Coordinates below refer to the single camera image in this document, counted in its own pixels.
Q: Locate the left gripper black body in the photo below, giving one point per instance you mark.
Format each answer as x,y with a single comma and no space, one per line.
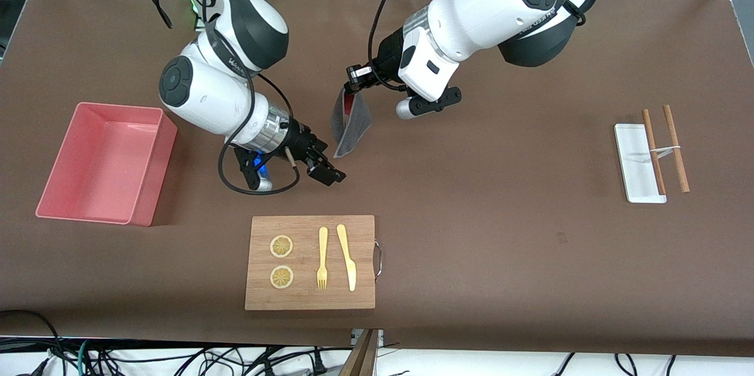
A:
386,60

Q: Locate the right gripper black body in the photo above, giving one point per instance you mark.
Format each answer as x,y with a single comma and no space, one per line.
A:
299,141

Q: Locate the grey and red cloth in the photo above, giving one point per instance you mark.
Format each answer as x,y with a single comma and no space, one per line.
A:
352,128

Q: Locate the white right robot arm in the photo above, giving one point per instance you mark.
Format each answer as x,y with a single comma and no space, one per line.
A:
206,93

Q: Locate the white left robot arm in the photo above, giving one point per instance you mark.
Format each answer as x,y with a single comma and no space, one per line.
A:
500,5

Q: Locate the yellow fork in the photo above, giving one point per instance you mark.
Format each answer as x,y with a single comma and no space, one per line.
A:
323,246

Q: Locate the lemon slice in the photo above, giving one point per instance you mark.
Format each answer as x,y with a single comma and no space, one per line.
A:
281,277
281,246

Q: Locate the yellow knife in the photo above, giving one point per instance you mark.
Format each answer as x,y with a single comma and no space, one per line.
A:
349,264

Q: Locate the wooden cutting board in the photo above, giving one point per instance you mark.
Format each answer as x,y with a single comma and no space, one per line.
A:
309,299

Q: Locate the wooden plank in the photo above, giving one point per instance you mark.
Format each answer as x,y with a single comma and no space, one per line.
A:
360,358

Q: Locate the black power plug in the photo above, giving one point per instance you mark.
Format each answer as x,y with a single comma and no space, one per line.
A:
319,364

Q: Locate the pink plastic bin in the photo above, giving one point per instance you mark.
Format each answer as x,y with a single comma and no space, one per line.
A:
100,164

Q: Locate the white rectangular tray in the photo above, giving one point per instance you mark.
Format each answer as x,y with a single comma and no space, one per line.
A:
633,164

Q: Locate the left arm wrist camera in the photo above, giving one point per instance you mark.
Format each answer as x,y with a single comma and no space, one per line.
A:
430,105

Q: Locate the small metal bracket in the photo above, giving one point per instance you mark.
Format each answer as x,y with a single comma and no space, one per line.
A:
380,336

